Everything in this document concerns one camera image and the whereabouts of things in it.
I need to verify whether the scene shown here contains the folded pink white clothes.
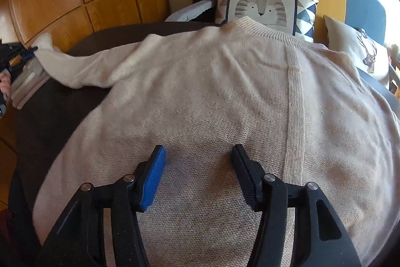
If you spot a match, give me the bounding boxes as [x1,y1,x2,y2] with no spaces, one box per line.
[11,58,50,110]

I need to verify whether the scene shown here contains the person left hand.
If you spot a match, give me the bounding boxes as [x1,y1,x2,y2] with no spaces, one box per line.
[0,71,11,97]

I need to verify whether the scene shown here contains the deer print cushion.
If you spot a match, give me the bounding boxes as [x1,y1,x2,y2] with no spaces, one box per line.
[324,16,389,89]

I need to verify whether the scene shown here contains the beige knitted sweater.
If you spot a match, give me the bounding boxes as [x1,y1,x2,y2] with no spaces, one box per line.
[32,18,399,266]

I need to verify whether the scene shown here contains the tiger print cushion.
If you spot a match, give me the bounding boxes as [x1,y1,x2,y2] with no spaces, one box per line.
[215,0,319,42]

